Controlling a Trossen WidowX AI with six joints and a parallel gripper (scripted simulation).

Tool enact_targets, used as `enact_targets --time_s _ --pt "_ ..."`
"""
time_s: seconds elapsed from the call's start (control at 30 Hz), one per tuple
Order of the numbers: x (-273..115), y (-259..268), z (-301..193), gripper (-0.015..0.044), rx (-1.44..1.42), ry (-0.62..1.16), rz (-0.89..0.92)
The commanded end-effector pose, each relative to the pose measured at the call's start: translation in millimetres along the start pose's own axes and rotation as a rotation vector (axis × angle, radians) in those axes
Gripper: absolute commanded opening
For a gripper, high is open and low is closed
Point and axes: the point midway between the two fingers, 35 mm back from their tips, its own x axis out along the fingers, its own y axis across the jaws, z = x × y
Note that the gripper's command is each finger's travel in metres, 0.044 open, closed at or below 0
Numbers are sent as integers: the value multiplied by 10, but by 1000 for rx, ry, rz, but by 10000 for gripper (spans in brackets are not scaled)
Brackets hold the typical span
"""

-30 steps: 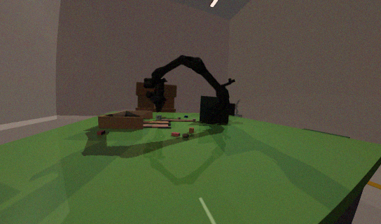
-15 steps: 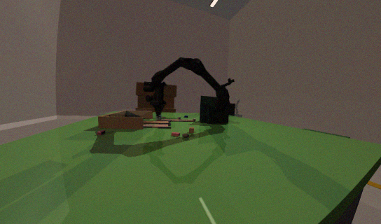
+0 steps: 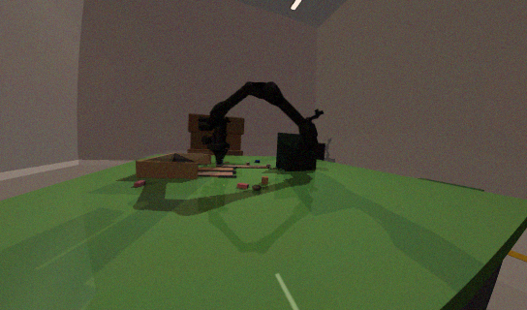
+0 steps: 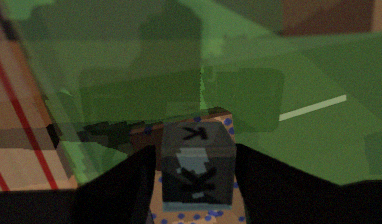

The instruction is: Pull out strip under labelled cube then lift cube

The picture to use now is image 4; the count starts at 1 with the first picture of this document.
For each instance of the tan flat strip with red stripes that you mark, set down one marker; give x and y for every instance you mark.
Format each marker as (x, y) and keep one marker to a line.
(31, 155)

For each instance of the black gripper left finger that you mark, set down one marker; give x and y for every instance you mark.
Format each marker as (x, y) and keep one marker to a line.
(121, 195)

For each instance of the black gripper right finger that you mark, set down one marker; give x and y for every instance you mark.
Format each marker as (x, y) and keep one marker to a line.
(277, 193)

